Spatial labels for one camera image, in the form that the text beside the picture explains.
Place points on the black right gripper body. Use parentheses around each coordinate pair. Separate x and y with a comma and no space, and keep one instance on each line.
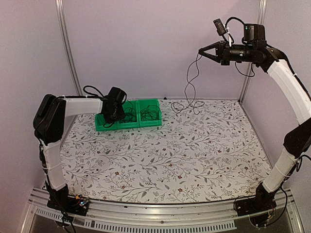
(228,57)

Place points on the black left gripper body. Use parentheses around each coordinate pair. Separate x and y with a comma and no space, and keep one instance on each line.
(116,115)

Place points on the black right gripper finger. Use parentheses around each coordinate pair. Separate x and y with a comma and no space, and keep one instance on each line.
(215,45)
(214,57)

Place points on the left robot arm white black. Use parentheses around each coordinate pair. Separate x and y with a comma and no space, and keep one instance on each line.
(49,126)

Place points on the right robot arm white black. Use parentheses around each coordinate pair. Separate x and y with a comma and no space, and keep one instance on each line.
(254,49)

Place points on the green three-compartment plastic bin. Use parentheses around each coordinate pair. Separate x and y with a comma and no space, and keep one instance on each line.
(138,113)

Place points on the floral patterned table mat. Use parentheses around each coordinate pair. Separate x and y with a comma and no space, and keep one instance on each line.
(210,153)

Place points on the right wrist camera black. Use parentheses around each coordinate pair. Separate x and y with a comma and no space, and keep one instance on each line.
(220,29)

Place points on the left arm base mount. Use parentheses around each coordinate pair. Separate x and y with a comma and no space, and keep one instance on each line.
(62,201)

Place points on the front aluminium rail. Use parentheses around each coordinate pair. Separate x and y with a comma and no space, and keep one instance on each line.
(207,217)

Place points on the left aluminium frame post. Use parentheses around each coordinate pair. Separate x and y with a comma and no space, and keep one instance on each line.
(65,38)

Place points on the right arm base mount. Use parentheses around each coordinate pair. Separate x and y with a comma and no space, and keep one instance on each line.
(262,201)

